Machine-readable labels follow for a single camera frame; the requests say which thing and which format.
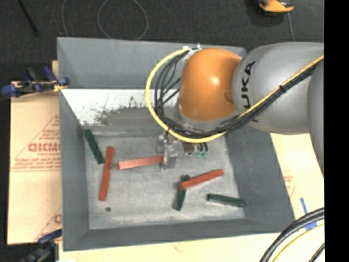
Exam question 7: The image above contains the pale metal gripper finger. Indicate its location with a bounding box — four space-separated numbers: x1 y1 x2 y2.
170 146 179 170
163 145 171 172

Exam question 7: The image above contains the red-brown flat block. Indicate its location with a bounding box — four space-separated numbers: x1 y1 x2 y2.
178 169 225 192
98 146 115 202
118 154 165 171

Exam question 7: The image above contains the dark green flat block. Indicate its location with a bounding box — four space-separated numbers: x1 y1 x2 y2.
172 174 191 211
206 193 245 208
82 128 106 165

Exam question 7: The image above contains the grey metal bin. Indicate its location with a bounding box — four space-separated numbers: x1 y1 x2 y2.
56 37 297 251

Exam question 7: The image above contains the brown cardboard board red print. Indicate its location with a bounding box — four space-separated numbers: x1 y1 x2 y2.
6 59 64 246

